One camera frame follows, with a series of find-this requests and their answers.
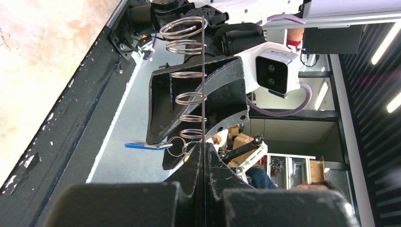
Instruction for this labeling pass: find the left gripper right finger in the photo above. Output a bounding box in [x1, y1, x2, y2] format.
[205, 143, 360, 227]

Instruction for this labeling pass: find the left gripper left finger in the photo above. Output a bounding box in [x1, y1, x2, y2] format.
[45, 144, 204, 227]

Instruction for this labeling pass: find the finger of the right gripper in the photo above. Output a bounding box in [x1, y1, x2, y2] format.
[162, 57, 249, 170]
[146, 63, 201, 144]

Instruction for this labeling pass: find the blue key tag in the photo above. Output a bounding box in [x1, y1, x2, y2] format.
[124, 142, 164, 150]

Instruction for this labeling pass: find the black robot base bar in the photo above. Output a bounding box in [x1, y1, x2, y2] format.
[0, 27, 136, 227]

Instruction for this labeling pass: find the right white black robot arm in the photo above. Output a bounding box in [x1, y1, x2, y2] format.
[122, 0, 307, 170]

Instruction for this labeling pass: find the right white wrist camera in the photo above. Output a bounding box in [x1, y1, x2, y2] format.
[235, 42, 300, 96]

